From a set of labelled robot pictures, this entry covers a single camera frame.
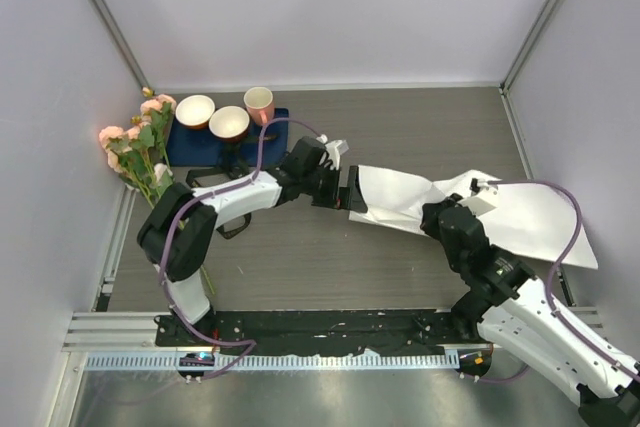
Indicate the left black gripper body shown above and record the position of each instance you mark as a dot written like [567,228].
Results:
[321,184]

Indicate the pink fake flower stem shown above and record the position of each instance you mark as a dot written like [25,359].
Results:
[134,154]

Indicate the white wrapping paper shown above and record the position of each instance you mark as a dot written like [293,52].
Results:
[531,220]

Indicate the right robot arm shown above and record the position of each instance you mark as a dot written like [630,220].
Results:
[509,305]

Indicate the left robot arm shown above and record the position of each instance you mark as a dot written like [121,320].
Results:
[176,235]

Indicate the black ribbon gold letters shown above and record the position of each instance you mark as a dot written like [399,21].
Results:
[225,182]

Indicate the pink mug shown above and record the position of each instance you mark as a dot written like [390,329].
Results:
[259,103]

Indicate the white bowl orange outside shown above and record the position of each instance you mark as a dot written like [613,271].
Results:
[195,111]

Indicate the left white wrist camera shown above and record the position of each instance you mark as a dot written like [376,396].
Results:
[334,149]

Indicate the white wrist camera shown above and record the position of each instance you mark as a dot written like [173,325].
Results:
[484,198]
[334,149]

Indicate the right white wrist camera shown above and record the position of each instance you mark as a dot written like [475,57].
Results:
[484,198]

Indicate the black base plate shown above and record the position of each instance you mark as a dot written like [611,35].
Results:
[338,333]

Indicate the white slotted cable duct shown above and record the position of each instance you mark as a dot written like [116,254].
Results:
[201,361]

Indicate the aluminium frame rail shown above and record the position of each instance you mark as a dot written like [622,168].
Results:
[111,331]

